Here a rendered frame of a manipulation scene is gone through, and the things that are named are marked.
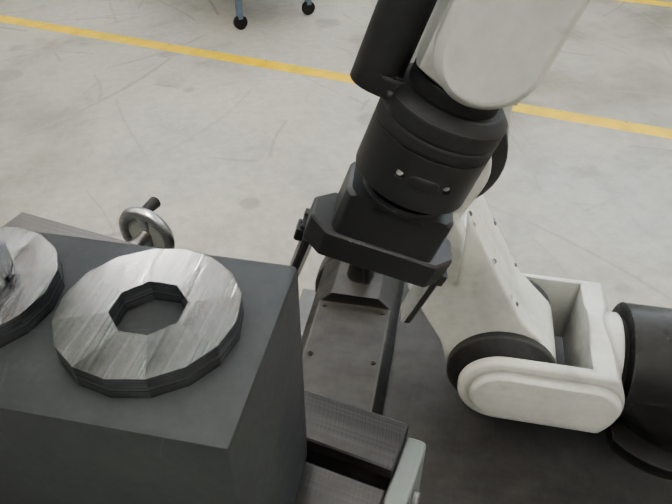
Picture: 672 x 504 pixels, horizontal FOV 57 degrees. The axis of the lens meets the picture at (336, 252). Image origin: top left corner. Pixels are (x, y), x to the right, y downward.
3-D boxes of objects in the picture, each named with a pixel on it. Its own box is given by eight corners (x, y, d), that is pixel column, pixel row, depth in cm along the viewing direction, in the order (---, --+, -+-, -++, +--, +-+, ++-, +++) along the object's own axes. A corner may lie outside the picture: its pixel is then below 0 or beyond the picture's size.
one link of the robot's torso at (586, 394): (591, 336, 98) (615, 273, 89) (608, 447, 82) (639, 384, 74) (457, 318, 101) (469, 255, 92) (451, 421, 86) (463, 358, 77)
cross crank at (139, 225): (140, 237, 124) (128, 188, 117) (191, 252, 121) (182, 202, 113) (88, 288, 113) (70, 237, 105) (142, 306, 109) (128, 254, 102)
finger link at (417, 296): (400, 326, 55) (429, 279, 51) (401, 301, 57) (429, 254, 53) (417, 332, 55) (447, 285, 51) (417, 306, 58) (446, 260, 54)
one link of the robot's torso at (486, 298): (556, 321, 97) (496, 24, 71) (567, 429, 82) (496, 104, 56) (457, 331, 102) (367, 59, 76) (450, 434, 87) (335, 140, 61)
